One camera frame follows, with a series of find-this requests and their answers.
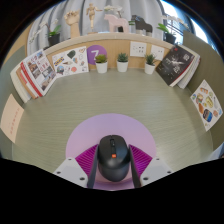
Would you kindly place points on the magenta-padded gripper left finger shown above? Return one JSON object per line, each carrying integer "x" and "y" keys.
{"x": 71, "y": 171}

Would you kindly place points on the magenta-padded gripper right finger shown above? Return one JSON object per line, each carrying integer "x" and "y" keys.
{"x": 156, "y": 170}

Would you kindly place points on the black computer mouse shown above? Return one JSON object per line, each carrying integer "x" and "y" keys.
{"x": 113, "y": 158}

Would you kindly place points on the purple mouse pad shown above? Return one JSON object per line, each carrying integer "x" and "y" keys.
{"x": 110, "y": 125}

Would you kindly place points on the beige card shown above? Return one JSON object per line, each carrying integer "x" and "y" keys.
{"x": 11, "y": 118}

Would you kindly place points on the food sticker sheet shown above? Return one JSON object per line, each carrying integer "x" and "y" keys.
{"x": 206, "y": 105}

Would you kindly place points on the white thick book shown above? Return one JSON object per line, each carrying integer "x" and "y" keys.
{"x": 185, "y": 78}

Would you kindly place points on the brown book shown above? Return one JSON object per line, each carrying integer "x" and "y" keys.
{"x": 25, "y": 85}

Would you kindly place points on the small succulent white pot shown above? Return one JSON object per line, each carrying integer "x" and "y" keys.
{"x": 150, "y": 68}
{"x": 101, "y": 66}
{"x": 122, "y": 66}

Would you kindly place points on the large white book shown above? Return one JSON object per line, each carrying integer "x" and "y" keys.
{"x": 16, "y": 83}

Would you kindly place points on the colourful photo magazine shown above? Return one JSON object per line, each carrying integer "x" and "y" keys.
{"x": 40, "y": 71}

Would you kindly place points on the black cover book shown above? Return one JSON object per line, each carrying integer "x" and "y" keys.
{"x": 175, "y": 63}

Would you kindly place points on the white sticker sheet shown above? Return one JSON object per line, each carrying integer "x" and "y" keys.
{"x": 70, "y": 61}

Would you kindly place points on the white book red spine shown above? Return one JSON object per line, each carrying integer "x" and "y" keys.
{"x": 196, "y": 65}

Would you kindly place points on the purple round sign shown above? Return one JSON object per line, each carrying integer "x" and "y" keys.
{"x": 95, "y": 51}

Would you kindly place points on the large white orchid black pot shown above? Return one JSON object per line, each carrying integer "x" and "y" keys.
{"x": 170, "y": 38}

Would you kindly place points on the small white orchid black pot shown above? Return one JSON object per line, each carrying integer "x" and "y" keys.
{"x": 54, "y": 39}

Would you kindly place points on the dark horse figurine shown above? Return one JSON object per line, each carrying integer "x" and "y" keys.
{"x": 142, "y": 24}

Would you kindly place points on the wooden hand model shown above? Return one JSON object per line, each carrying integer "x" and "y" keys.
{"x": 72, "y": 21}

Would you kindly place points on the pink horse figurine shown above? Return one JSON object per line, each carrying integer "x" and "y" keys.
{"x": 116, "y": 21}

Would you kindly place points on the wooden artist mannequin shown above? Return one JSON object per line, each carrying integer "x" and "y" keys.
{"x": 92, "y": 16}

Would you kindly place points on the grey curtain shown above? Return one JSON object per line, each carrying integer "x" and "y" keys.
{"x": 140, "y": 8}

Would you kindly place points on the white wall socket plate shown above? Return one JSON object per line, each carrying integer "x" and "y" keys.
{"x": 157, "y": 52}
{"x": 138, "y": 49}

